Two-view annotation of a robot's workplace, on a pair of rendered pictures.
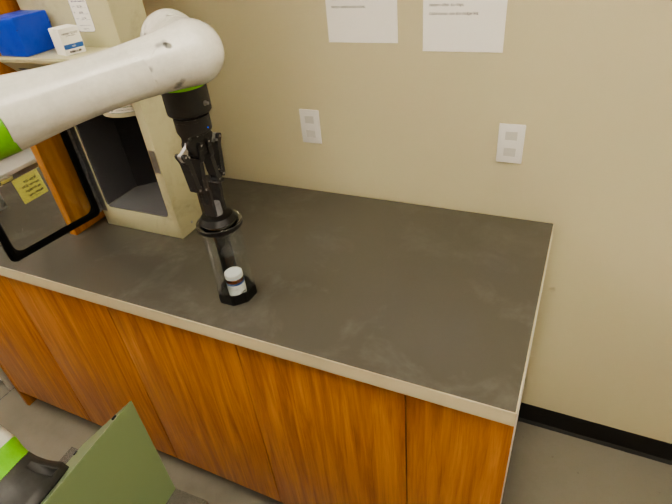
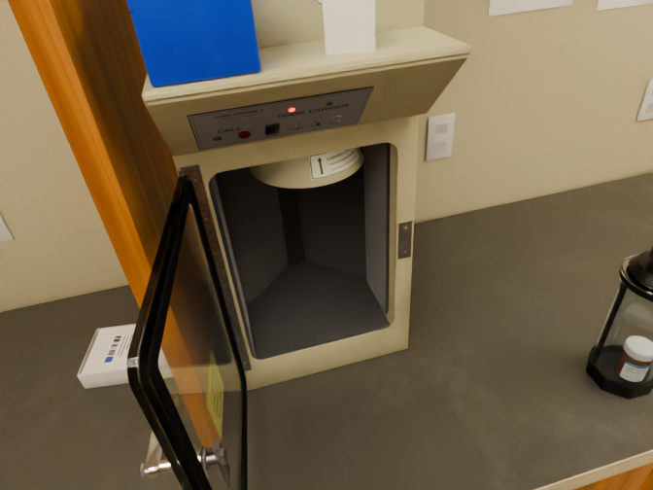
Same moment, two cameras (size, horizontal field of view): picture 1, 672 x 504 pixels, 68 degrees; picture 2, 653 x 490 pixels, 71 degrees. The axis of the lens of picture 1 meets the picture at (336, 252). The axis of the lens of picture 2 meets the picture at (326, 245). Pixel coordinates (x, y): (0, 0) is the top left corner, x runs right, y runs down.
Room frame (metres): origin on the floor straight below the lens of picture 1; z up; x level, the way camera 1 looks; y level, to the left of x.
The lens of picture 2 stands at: (0.98, 0.95, 1.62)
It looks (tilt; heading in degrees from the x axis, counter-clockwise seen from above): 36 degrees down; 320
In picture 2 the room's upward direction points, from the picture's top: 5 degrees counter-clockwise
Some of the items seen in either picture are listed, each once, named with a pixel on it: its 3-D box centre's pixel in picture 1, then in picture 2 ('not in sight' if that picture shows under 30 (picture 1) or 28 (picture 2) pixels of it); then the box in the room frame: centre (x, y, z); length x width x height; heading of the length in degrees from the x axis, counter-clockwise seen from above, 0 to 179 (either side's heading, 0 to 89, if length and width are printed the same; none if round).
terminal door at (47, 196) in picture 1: (30, 178); (211, 378); (1.34, 0.84, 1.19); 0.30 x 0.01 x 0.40; 144
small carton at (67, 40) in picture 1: (67, 39); (348, 16); (1.34, 0.59, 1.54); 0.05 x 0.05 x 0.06; 47
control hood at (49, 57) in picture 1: (66, 72); (308, 102); (1.36, 0.64, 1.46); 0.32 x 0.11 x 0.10; 62
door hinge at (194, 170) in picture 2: (80, 156); (222, 289); (1.47, 0.74, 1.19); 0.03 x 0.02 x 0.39; 62
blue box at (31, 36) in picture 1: (23, 33); (194, 17); (1.41, 0.73, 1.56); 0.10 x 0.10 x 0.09; 62
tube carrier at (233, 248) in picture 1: (228, 256); (639, 326); (1.04, 0.27, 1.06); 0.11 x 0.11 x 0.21
